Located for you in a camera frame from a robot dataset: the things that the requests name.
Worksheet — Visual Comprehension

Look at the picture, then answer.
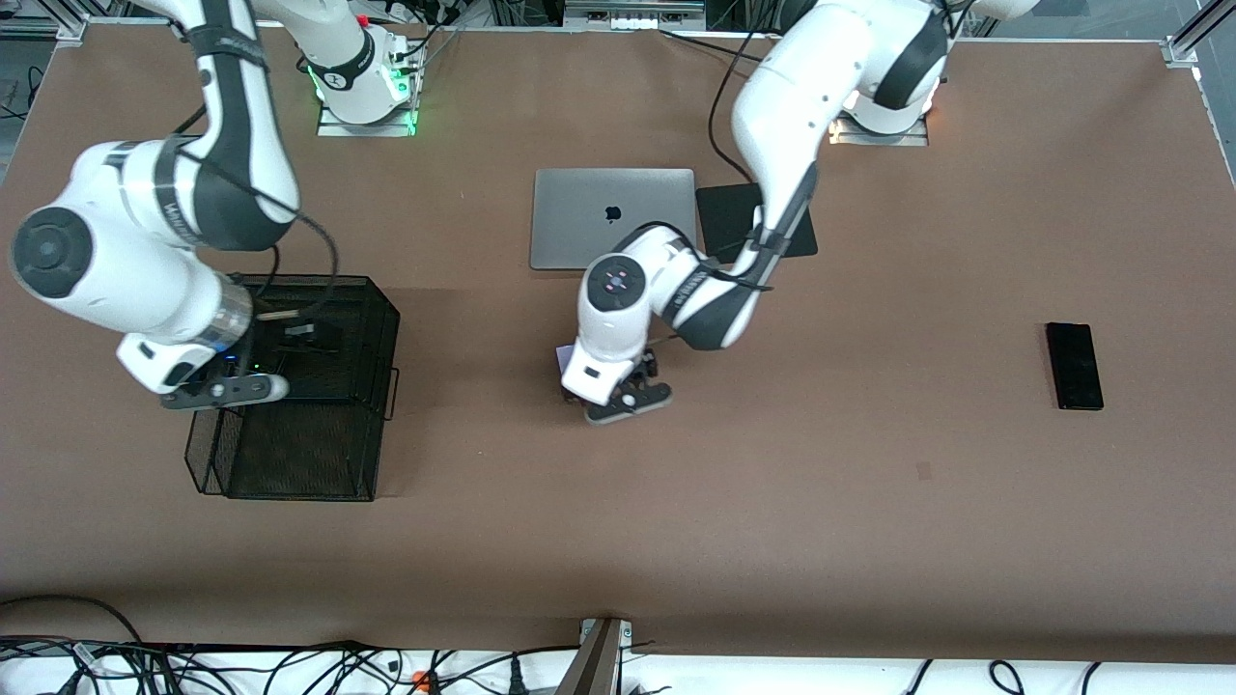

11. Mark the long black smartphone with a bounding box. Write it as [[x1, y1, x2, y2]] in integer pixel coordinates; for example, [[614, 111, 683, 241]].
[[1045, 322, 1106, 412]]

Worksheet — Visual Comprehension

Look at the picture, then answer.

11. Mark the black mesh two-tier tray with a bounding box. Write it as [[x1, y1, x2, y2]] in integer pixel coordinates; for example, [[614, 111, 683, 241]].
[[183, 273, 402, 503]]

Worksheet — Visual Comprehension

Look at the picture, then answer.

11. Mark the black mouse pad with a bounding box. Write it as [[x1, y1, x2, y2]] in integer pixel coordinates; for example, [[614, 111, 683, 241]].
[[695, 181, 820, 264]]

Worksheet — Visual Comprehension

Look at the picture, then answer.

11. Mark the silver closed laptop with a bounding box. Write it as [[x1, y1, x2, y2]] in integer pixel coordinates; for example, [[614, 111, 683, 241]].
[[529, 168, 698, 271]]

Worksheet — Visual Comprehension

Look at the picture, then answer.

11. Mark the white power strip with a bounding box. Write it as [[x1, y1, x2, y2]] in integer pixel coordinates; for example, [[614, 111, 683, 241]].
[[565, 0, 706, 30]]

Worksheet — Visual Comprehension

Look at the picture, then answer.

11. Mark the right arm black wrist cable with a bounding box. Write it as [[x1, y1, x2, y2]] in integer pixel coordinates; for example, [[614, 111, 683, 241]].
[[169, 97, 341, 324]]

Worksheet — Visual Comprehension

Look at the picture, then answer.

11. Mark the arm black wrist cable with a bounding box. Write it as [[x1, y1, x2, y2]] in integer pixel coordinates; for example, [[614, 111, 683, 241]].
[[708, 29, 775, 291], [169, 97, 341, 324]]

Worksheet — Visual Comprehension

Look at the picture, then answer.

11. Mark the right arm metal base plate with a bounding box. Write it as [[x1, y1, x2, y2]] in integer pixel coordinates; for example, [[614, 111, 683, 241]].
[[317, 95, 418, 138]]

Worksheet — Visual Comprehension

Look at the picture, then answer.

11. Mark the left arm black wrist cable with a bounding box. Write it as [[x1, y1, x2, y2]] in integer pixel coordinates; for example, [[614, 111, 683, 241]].
[[708, 29, 775, 291]]

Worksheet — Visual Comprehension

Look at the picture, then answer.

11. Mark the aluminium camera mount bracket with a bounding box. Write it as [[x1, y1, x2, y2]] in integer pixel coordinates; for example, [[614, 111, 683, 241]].
[[555, 618, 634, 695]]

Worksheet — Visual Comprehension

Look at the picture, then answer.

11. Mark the black cable on table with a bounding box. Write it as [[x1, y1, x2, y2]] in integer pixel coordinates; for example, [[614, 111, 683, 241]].
[[659, 29, 759, 63]]

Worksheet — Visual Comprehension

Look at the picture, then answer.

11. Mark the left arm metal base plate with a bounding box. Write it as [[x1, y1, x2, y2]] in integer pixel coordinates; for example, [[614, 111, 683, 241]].
[[830, 116, 930, 148]]

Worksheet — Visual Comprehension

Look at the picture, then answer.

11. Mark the black arched floor cable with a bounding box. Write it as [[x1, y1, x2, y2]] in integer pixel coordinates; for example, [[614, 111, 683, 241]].
[[0, 595, 146, 646]]

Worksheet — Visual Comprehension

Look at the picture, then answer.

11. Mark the aluminium frame rail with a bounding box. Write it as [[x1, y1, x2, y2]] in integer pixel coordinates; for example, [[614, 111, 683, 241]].
[[0, 14, 90, 42]]

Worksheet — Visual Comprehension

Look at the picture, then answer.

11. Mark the aluminium frame corner profile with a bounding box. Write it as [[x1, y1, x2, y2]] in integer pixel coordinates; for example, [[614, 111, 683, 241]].
[[1162, 0, 1236, 69]]

